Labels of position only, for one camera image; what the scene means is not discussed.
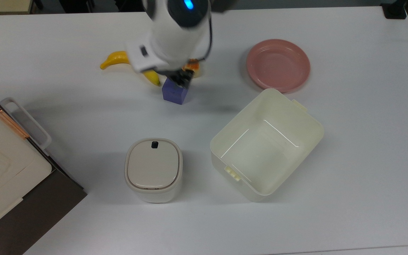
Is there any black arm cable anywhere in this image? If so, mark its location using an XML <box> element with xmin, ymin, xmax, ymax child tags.
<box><xmin>194</xmin><ymin>16</ymin><xmax>214</xmax><ymax>62</ymax></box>

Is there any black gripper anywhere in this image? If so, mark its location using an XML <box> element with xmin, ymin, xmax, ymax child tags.
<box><xmin>156</xmin><ymin>67</ymin><xmax>194</xmax><ymax>90</ymax></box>

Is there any dark brown drawer unit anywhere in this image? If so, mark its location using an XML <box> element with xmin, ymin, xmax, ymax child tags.
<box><xmin>0</xmin><ymin>81</ymin><xmax>87</xmax><ymax>255</ymax></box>

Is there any small cream lidded bin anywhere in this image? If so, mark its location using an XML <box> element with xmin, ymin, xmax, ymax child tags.
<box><xmin>124</xmin><ymin>138</ymin><xmax>183</xmax><ymax>203</ymax></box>

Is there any cream cabinet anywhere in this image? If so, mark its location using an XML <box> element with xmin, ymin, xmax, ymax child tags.
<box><xmin>0</xmin><ymin>84</ymin><xmax>53</xmax><ymax>236</ymax></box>

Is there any purple cube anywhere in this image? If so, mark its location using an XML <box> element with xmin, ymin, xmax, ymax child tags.
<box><xmin>161</xmin><ymin>78</ymin><xmax>191</xmax><ymax>105</ymax></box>

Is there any translucent drawer handle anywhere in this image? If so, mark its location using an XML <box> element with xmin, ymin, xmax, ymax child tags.
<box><xmin>0</xmin><ymin>97</ymin><xmax>52</xmax><ymax>153</ymax></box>

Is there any copper cabinet handle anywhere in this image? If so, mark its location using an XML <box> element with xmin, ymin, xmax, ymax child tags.
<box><xmin>0</xmin><ymin>109</ymin><xmax>30</xmax><ymax>139</ymax></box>

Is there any cream open plastic box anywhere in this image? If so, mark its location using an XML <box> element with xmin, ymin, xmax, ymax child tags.
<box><xmin>210</xmin><ymin>88</ymin><xmax>324</xmax><ymax>203</ymax></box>

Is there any black stand base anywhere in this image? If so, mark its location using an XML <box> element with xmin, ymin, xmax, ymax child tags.
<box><xmin>381</xmin><ymin>0</ymin><xmax>408</xmax><ymax>20</ymax></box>

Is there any yellow toy banana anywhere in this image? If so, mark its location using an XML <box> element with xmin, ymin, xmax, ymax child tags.
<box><xmin>100</xmin><ymin>51</ymin><xmax>162</xmax><ymax>87</ymax></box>

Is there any pink plate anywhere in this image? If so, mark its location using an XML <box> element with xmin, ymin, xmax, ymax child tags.
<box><xmin>246</xmin><ymin>39</ymin><xmax>311</xmax><ymax>94</ymax></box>

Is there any toy salmon sushi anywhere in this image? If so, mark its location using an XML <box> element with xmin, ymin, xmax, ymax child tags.
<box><xmin>184</xmin><ymin>59</ymin><xmax>202</xmax><ymax>79</ymax></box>

